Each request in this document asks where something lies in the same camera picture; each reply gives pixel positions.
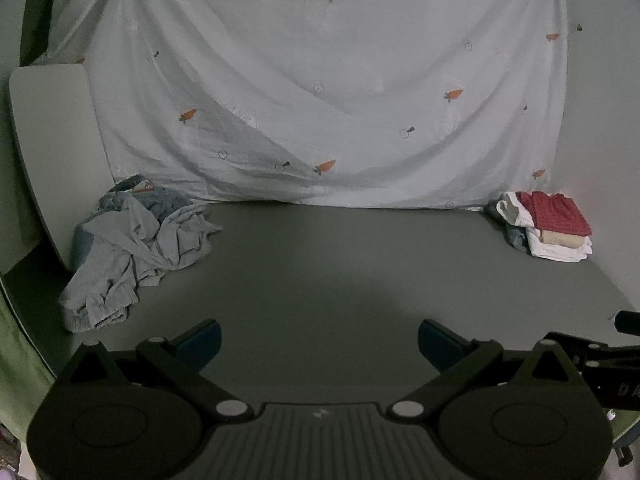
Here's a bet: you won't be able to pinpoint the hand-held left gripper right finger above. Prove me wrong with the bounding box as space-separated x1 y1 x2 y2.
385 318 593 423

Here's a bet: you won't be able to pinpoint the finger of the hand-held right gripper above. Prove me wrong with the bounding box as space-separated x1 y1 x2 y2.
545 331 612 361

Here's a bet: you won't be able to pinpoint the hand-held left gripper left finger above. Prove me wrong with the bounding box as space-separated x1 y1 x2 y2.
52 318 256 423

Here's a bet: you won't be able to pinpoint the light grey shirt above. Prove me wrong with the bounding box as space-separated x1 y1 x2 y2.
125 195 223 286

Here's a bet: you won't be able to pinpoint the grey pants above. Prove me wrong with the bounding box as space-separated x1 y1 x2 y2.
59 205 166 333

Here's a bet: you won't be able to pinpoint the white folded garment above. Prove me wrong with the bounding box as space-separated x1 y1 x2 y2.
527 227 594 263

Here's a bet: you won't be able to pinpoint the beige folded garment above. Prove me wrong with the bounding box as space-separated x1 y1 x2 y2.
539 230 588 250

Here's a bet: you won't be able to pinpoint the folded blue denim garment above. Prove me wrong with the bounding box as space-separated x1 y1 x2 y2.
502 224 532 253

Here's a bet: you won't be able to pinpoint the red checked folded cloth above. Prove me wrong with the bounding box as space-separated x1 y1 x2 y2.
515 191 593 237

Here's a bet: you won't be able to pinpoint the white rolled garment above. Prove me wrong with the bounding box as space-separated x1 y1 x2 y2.
496 192 538 228

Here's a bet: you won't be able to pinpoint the blue jeans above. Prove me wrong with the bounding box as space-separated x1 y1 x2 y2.
97 174 193 221

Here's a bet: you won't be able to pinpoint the white board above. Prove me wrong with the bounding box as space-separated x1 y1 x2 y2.
9 62 108 271

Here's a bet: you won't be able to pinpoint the carrot printed white sheet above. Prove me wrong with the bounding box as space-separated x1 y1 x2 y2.
37 0 586 211

